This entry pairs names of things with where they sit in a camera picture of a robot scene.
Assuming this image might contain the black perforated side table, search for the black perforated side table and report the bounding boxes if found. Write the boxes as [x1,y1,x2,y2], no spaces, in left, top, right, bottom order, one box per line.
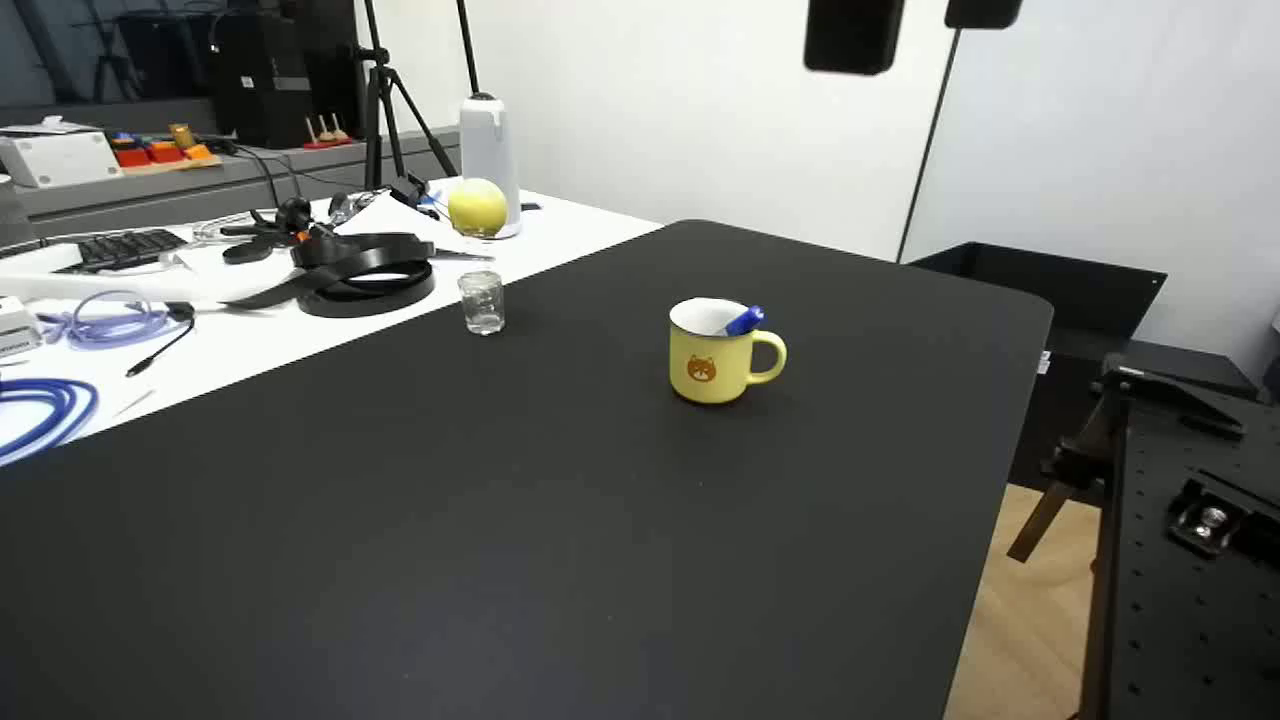
[1076,358,1280,720]

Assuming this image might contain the small clear glass jar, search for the small clear glass jar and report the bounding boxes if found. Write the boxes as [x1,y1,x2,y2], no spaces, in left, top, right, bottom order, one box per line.
[458,271,503,336]

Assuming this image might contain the blue coiled cable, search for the blue coiled cable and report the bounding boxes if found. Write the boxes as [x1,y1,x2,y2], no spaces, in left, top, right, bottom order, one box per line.
[0,374,105,472]

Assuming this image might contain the light blue cable bundle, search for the light blue cable bundle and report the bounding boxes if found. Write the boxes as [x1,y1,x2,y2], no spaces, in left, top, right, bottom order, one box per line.
[35,288,182,354]

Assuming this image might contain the black camera tripod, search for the black camera tripod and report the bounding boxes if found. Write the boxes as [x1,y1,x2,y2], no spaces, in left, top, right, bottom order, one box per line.
[354,0,457,204]

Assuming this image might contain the white cylindrical bottle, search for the white cylindrical bottle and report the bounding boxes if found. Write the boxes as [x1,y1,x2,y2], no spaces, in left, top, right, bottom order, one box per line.
[458,95,521,235]

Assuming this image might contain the yellow ball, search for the yellow ball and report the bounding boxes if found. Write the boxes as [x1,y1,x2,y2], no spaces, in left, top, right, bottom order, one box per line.
[442,180,508,235]

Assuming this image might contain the white box device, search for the white box device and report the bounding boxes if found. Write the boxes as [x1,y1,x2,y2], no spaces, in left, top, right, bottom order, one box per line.
[0,123,120,186]

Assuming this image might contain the black clamp mount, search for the black clamp mount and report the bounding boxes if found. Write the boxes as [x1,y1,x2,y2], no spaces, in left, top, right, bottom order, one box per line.
[1169,466,1280,566]

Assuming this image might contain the black keyboard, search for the black keyboard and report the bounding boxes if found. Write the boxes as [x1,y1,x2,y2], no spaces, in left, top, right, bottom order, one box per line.
[73,226,182,271]

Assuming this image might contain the black thin cable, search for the black thin cable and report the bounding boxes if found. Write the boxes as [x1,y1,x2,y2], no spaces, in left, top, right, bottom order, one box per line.
[125,299,200,380]

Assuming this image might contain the orange red toy blocks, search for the orange red toy blocks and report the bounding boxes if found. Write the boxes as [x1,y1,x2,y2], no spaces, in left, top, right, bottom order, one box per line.
[113,123,217,167]

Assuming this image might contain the yellow enamel mug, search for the yellow enamel mug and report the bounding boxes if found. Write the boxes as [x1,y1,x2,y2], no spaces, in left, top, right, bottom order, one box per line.
[667,296,786,402]

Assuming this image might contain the blue marker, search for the blue marker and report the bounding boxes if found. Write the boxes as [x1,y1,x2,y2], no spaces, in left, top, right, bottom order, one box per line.
[724,306,763,336]

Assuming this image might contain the black headset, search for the black headset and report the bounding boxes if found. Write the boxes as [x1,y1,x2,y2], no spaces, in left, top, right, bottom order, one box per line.
[220,198,436,316]

